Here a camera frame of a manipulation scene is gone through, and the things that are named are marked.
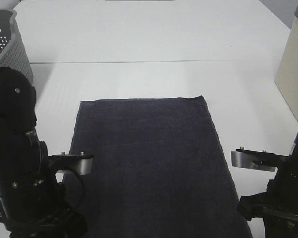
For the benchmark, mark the grey perforated plastic basket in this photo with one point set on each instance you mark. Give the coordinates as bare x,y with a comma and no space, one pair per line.
12,49

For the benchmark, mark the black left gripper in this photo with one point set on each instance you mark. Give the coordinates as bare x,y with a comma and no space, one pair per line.
66,223

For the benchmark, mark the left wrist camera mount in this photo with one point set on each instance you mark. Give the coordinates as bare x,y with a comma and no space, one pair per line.
66,163

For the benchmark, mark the dark grey towel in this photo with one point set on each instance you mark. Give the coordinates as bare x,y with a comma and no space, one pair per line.
158,171

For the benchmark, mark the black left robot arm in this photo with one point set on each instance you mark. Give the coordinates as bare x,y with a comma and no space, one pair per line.
32,202

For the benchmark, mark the beige fabric bin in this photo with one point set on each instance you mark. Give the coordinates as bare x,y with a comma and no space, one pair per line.
286,78

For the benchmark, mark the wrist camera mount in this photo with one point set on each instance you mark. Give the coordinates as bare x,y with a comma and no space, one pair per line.
256,160
66,163

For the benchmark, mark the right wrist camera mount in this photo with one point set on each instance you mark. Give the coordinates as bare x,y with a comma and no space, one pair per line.
256,160

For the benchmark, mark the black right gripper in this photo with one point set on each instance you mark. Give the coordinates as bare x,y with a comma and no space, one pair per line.
278,222

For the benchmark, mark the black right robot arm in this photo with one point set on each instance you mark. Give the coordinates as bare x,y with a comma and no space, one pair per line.
283,188

